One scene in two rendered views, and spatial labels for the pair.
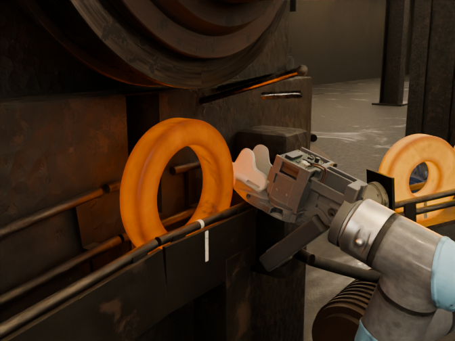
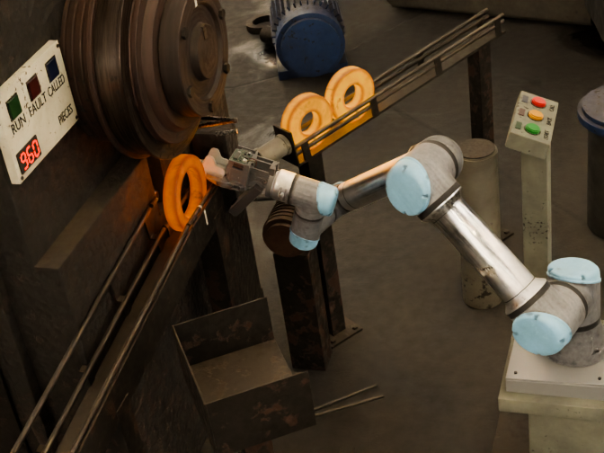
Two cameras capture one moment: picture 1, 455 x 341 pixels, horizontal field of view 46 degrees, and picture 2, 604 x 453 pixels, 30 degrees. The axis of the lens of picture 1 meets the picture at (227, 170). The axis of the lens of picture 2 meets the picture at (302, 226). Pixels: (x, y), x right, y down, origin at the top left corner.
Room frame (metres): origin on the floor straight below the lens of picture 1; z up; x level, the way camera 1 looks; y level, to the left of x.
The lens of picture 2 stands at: (-1.63, 0.41, 2.09)
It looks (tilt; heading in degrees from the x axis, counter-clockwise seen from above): 33 degrees down; 345
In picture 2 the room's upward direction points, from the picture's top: 9 degrees counter-clockwise
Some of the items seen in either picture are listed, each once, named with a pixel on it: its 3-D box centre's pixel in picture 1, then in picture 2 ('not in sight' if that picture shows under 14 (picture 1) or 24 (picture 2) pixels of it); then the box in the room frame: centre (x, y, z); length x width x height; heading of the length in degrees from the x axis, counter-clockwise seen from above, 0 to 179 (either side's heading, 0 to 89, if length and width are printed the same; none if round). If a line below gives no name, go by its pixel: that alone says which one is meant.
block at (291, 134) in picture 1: (269, 199); (218, 166); (0.85, -0.07, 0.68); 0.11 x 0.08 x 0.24; 54
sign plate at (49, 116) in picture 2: not in sight; (35, 110); (0.44, 0.34, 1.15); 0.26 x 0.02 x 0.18; 144
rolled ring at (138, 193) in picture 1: (181, 189); (185, 192); (0.65, 0.06, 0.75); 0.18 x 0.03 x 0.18; 143
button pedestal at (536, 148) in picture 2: not in sight; (537, 207); (0.77, -0.94, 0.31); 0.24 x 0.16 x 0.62; 144
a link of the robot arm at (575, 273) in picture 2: not in sight; (572, 289); (0.17, -0.68, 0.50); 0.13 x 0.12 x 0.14; 126
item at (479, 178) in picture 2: not in sight; (479, 226); (0.83, -0.78, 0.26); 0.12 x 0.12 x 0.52
